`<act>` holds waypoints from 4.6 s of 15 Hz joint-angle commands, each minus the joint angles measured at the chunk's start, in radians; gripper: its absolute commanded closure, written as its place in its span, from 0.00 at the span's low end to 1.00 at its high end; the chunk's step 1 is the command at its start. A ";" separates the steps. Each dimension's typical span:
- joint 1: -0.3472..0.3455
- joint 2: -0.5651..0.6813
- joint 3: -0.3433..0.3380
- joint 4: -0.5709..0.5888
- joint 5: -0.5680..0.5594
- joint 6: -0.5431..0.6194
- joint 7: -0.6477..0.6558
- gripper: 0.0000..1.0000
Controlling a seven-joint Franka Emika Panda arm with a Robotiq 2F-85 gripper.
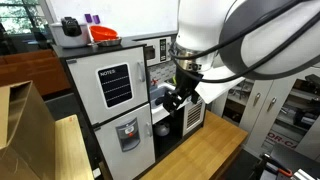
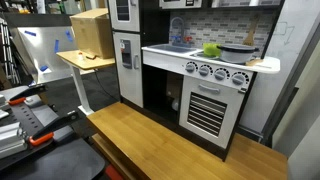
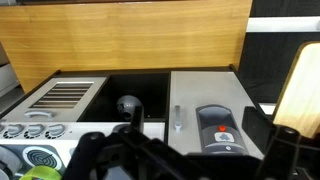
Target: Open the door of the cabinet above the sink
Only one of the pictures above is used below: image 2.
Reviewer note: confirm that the white microwave style cabinet door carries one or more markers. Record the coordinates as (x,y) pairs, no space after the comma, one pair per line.
(173,3)

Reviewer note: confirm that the white fridge door with dispenser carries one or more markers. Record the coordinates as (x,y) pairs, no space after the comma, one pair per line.
(128,83)

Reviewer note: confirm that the grey toy sink basin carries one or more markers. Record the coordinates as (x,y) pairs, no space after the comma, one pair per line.
(171,48)

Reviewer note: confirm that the white fridge door with chalkboard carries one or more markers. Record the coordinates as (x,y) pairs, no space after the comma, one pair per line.
(133,20)

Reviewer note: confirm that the white oven door with vents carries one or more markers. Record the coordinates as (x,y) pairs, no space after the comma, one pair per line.
(233,110)

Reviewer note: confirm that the silver toy kettle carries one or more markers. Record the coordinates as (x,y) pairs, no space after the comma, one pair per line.
(175,105)

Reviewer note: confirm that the grey stove knob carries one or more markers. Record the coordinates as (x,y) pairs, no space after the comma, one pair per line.
(190,67)
(238,79)
(204,70)
(219,74)

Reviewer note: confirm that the green bowl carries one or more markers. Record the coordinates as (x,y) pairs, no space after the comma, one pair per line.
(210,49)

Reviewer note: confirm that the grey pot with dark rim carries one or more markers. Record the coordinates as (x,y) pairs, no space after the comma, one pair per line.
(237,55)

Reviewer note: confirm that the small bottle with red cap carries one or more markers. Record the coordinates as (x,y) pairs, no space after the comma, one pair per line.
(80,56)

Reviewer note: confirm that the wooden desk with white leg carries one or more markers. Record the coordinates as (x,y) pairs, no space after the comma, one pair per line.
(78,61)

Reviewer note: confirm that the large cardboard box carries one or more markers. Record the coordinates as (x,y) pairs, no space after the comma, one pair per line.
(91,36)

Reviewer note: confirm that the wooden spatula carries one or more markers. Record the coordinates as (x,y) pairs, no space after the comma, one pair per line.
(250,38)

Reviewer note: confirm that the blue tape strip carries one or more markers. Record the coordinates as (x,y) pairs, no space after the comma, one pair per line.
(68,36)
(44,68)
(56,46)
(30,33)

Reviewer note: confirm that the white board panel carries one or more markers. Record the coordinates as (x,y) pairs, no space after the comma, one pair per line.
(33,56)

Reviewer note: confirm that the silver aluminium block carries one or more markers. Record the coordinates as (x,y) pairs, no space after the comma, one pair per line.
(10,140)

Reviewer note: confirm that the metal ladder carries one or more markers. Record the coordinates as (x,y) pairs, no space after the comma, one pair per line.
(6,50)

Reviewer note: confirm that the toy kitchen cabinet frame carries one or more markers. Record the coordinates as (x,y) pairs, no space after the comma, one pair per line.
(156,23)

